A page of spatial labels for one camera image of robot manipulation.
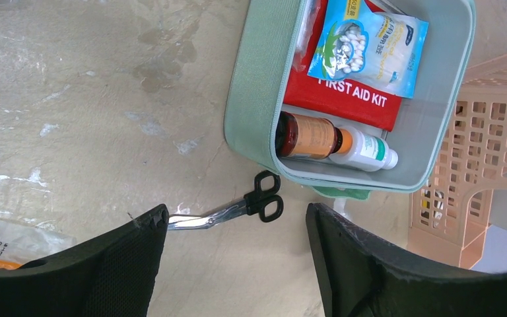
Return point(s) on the black handled scissors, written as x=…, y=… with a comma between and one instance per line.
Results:
x=263, y=201

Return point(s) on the white bottle green label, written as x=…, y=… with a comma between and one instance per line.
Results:
x=362, y=151

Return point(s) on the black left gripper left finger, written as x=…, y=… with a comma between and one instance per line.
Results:
x=110, y=275

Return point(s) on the bandage box in bag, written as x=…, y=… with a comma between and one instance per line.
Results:
x=20, y=244

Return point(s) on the red first aid pouch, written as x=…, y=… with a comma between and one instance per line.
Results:
x=346, y=99

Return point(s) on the mint green open case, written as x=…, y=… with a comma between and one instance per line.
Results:
x=261, y=74

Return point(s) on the brown glass medicine bottle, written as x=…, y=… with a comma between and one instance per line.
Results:
x=305, y=137

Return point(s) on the peach plastic file organizer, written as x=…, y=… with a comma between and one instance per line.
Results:
x=450, y=213

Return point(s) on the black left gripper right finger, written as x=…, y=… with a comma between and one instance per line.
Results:
x=361, y=274

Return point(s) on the small white blue tube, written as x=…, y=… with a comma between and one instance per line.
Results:
x=309, y=15

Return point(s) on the blue wet wipes packet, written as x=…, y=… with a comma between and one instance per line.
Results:
x=378, y=49

